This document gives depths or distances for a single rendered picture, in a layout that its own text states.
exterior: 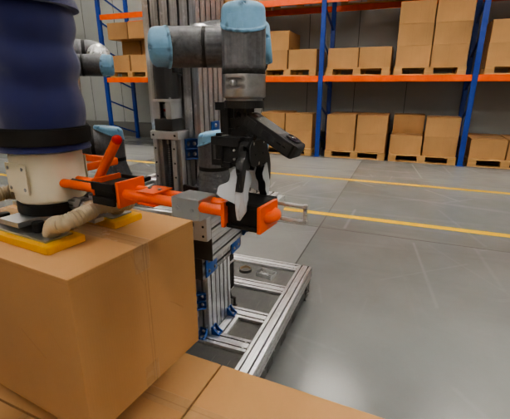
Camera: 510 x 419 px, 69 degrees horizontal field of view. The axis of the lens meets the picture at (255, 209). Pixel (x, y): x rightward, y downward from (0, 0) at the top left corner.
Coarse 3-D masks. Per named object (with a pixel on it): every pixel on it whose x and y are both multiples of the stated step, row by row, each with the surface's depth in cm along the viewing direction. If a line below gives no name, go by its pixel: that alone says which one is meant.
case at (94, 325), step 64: (0, 256) 82; (64, 256) 82; (128, 256) 85; (192, 256) 108; (0, 320) 89; (64, 320) 76; (128, 320) 88; (192, 320) 112; (64, 384) 83; (128, 384) 91
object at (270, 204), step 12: (228, 204) 69; (252, 204) 68; (264, 204) 68; (276, 204) 71; (228, 216) 70; (252, 216) 68; (264, 216) 67; (240, 228) 69; (252, 228) 68; (264, 228) 68
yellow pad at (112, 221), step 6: (126, 210) 106; (108, 216) 101; (114, 216) 101; (120, 216) 103; (126, 216) 103; (132, 216) 103; (138, 216) 105; (102, 222) 100; (108, 222) 99; (114, 222) 98; (120, 222) 100; (126, 222) 101; (114, 228) 98
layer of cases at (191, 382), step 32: (0, 384) 117; (160, 384) 117; (192, 384) 117; (224, 384) 117; (256, 384) 117; (0, 416) 106; (32, 416) 106; (128, 416) 106; (160, 416) 106; (192, 416) 106; (224, 416) 106; (256, 416) 106; (288, 416) 106; (320, 416) 106; (352, 416) 106
